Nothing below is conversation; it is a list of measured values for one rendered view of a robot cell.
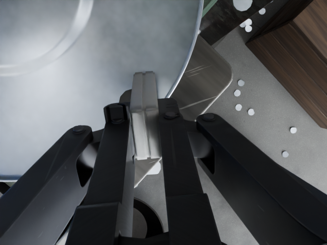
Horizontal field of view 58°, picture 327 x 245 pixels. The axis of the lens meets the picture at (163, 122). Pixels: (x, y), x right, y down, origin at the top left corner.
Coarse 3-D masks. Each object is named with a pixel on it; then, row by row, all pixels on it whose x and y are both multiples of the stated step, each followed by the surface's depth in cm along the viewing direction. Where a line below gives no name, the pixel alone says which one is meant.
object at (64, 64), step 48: (0, 0) 21; (48, 0) 21; (96, 0) 21; (144, 0) 21; (192, 0) 22; (0, 48) 21; (48, 48) 21; (96, 48) 22; (144, 48) 22; (192, 48) 21; (0, 96) 22; (48, 96) 22; (96, 96) 22; (0, 144) 22; (48, 144) 23
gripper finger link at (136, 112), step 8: (136, 72) 21; (136, 80) 19; (136, 88) 18; (136, 96) 17; (136, 104) 16; (136, 112) 15; (136, 120) 15; (144, 120) 15; (136, 128) 15; (144, 128) 15; (136, 136) 15; (144, 136) 16; (136, 144) 16; (144, 144) 16; (136, 152) 16; (144, 152) 16
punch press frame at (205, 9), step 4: (204, 0) 35; (208, 0) 35; (212, 0) 37; (216, 0) 46; (204, 4) 35; (208, 4) 36; (212, 4) 44; (204, 8) 35; (208, 8) 43; (204, 12) 42; (200, 32) 81; (8, 184) 37; (12, 184) 37
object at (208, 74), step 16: (208, 48) 22; (192, 64) 22; (208, 64) 22; (224, 64) 22; (192, 80) 22; (208, 80) 22; (224, 80) 23; (128, 96) 22; (176, 96) 23; (192, 96) 23; (208, 96) 23; (192, 112) 23; (144, 160) 23; (144, 176) 23
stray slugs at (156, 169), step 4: (236, 0) 35; (240, 0) 35; (244, 0) 35; (248, 0) 35; (252, 0) 35; (236, 4) 35; (240, 4) 35; (244, 4) 35; (248, 4) 35; (236, 8) 35; (240, 8) 35; (244, 8) 35; (156, 164) 37; (160, 164) 37; (156, 168) 37; (160, 168) 37; (152, 172) 37; (156, 172) 37
